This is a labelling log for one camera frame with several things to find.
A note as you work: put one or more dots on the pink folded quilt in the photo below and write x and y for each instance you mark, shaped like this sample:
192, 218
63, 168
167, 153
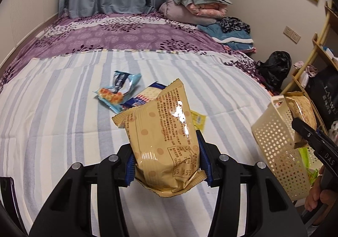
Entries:
197, 14

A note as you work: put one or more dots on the small tan snack packet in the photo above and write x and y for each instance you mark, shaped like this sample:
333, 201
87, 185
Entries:
300, 108

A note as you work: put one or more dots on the purple floral bedspread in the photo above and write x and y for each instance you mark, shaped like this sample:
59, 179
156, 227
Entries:
152, 31

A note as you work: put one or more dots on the right hand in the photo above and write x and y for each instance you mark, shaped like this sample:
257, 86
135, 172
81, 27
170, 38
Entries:
316, 194

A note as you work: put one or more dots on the beige wall socket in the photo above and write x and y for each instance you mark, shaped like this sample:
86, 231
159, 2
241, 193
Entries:
294, 36

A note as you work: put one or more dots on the yellow wooden shelf rack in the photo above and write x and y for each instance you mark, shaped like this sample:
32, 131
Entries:
317, 77

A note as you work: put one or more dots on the light blue snack packet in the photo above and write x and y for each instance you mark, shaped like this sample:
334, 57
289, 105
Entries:
118, 93

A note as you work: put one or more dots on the large tan snack bag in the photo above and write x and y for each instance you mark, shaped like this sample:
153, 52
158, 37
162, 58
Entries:
164, 142

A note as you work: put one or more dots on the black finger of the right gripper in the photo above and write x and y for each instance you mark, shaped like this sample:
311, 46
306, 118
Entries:
304, 133

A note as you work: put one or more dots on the black white patterned garment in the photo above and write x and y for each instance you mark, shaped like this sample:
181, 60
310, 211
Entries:
230, 24

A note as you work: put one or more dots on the teal white folded clothing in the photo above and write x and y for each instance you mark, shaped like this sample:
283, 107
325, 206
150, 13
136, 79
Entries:
236, 40

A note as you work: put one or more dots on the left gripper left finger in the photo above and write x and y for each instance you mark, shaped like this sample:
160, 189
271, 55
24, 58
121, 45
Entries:
130, 170

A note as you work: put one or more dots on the yellow snack packet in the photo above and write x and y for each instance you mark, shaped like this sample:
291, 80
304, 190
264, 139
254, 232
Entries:
199, 120

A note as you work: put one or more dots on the cream perforated plastic basket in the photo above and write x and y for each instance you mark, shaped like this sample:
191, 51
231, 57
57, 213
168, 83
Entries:
275, 137

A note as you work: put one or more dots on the navy cracker packet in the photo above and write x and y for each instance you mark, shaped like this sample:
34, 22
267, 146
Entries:
148, 94

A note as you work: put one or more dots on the green snack packet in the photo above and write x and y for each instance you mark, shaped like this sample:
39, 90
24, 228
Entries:
311, 172

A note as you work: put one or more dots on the black plastic bag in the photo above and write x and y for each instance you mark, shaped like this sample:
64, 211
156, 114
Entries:
274, 70

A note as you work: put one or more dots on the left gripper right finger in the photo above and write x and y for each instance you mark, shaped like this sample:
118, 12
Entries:
204, 160

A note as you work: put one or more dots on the striped white blue bedsheet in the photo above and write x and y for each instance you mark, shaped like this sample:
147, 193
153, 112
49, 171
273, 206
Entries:
51, 118

